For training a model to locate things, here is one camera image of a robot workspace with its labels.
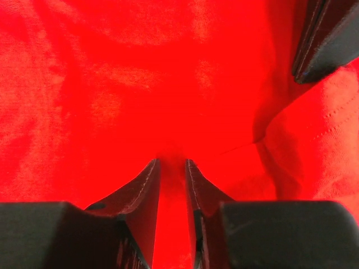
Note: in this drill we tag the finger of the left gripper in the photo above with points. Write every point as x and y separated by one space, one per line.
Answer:
329 39

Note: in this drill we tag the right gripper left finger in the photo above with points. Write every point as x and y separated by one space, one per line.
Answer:
115 232

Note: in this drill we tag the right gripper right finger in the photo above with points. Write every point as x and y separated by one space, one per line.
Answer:
266 234

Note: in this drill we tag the red t shirt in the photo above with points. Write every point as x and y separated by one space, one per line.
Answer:
91 91

